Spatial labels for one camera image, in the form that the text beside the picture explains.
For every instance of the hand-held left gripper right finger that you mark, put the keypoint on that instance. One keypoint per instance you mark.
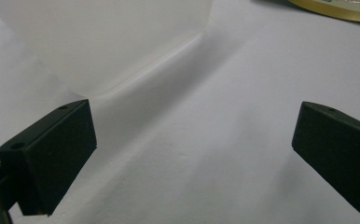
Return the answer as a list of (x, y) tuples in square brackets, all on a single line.
[(336, 152)]

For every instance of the yellow round object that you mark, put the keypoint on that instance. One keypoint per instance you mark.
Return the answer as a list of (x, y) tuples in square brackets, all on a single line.
[(339, 7)]

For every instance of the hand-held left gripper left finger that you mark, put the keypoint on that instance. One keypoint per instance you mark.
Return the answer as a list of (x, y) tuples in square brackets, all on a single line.
[(49, 158)]

